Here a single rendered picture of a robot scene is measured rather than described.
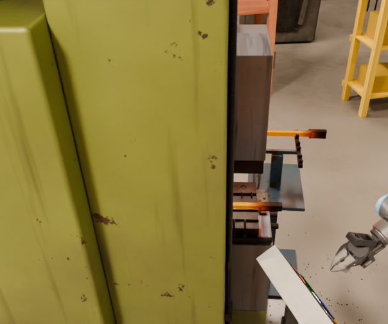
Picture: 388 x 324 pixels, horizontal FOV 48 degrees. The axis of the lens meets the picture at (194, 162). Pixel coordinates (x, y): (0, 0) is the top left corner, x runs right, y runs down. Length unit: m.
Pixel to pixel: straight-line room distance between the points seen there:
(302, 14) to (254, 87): 5.06
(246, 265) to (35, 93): 1.23
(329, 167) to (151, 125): 2.92
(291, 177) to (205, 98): 1.48
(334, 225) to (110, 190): 2.31
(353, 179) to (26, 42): 3.21
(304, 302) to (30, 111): 0.94
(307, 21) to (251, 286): 4.94
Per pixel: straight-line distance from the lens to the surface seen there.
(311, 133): 2.45
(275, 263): 1.48
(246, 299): 2.18
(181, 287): 1.67
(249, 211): 1.94
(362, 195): 3.76
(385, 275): 3.19
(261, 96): 1.46
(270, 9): 4.71
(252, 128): 1.52
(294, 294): 1.42
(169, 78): 1.14
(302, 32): 6.59
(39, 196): 1.34
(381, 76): 4.80
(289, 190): 2.47
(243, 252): 1.93
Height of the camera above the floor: 2.28
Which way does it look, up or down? 35 degrees down
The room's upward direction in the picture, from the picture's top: 2 degrees counter-clockwise
